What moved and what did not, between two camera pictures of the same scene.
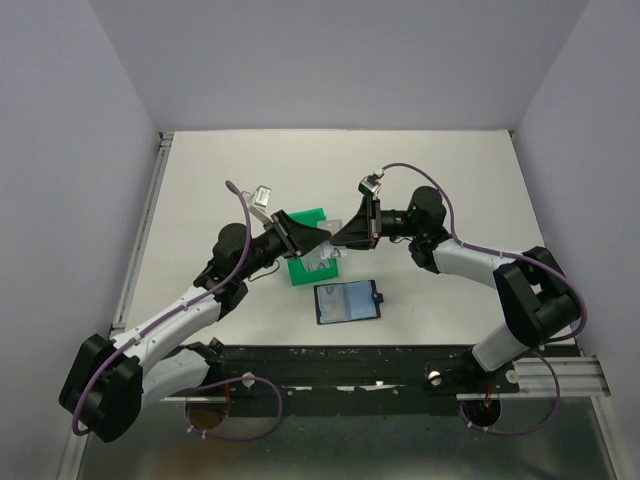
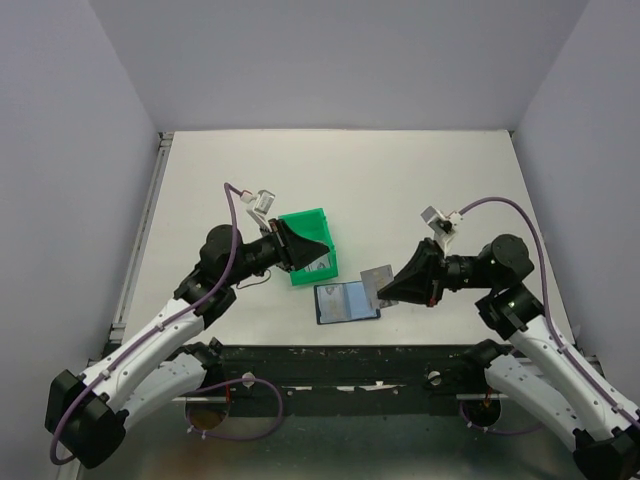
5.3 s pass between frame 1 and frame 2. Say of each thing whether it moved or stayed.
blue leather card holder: stayed
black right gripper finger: moved
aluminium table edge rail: stayed
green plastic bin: stayed
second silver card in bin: stayed
